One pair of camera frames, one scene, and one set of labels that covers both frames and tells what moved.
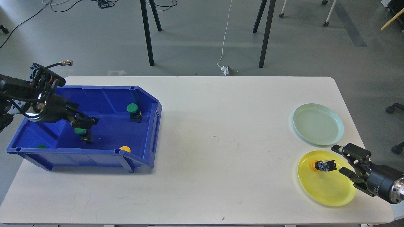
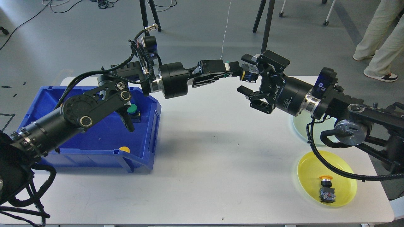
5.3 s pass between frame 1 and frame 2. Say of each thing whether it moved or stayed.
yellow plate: stayed
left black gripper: moved
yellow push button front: stayed
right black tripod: stayed
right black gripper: moved
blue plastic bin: stayed
